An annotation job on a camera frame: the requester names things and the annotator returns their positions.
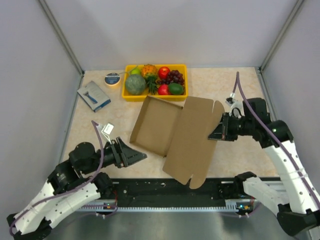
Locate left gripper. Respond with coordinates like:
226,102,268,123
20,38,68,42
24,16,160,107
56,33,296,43
83,136,148,175

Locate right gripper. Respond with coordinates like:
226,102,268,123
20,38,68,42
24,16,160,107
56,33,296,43
208,112,255,141

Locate brown cardboard box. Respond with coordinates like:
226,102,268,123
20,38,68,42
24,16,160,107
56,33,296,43
129,96,225,189

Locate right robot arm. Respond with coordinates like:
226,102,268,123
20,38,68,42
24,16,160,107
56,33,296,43
208,96,320,240

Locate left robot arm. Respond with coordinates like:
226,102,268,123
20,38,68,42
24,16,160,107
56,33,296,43
7,137,147,240

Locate yellow plastic tray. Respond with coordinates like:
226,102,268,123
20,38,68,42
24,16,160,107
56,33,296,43
121,64,188,102

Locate green avocado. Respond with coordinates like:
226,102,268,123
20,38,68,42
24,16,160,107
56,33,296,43
168,82,185,96

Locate blue razor package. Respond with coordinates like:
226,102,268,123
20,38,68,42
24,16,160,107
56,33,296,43
77,81,111,112

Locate red pink fruit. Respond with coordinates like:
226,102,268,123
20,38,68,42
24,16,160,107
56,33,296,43
157,84,170,96

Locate green netted melon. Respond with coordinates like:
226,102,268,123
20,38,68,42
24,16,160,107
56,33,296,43
124,74,147,96

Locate purple grape bunch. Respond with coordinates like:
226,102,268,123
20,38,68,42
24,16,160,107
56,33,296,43
156,70,185,86

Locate green pineapple leaves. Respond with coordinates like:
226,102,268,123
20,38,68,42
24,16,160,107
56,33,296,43
145,75,158,95

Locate tape roll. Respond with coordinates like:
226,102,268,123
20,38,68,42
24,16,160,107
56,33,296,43
104,72,121,88

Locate red apple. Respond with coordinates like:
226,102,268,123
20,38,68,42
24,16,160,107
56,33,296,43
158,66,171,80

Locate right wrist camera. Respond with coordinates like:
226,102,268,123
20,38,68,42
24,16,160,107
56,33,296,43
225,92,243,118

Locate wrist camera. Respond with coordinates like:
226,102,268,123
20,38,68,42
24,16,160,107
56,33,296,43
225,92,243,118
97,122,114,143

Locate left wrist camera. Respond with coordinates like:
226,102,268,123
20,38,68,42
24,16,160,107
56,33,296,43
97,122,114,143

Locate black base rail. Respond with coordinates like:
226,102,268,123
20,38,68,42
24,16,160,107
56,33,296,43
101,178,249,208

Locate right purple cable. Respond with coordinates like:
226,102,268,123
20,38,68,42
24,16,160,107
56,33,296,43
232,71,320,211

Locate white slotted cable duct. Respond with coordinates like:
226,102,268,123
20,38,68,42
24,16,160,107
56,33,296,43
77,201,240,213

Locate right aluminium frame post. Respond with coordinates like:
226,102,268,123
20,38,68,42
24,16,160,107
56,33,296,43
258,0,306,75

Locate aluminium frame post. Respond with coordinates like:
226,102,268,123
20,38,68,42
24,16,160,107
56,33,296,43
37,0,84,76
258,0,306,75

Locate left aluminium frame post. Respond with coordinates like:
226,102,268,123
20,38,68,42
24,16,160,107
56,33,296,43
37,0,84,76

